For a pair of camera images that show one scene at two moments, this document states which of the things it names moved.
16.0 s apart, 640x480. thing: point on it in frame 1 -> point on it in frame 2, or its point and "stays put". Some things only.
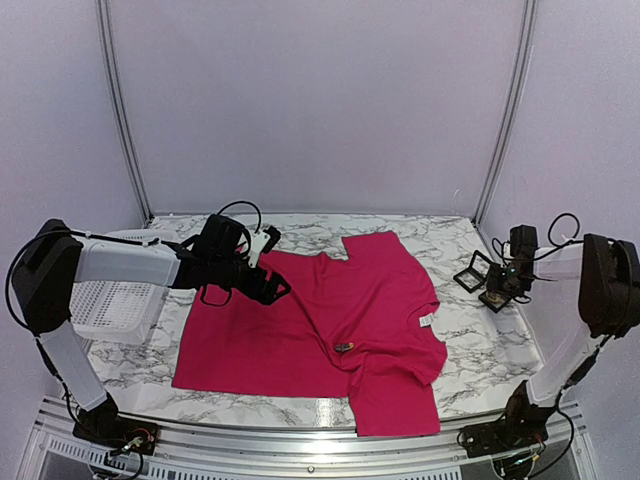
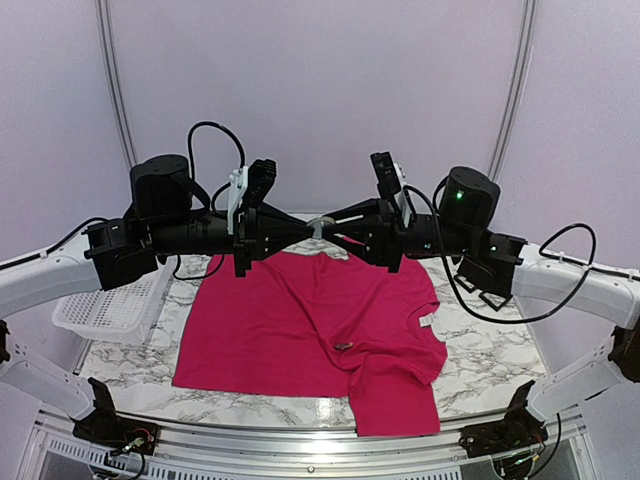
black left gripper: (267, 296) -> (262, 232)
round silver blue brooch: (345, 347) stays put
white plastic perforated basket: (122, 283) stays put
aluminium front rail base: (53, 448) stays put
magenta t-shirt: (349, 328) stays put
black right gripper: (493, 286) -> (381, 230)
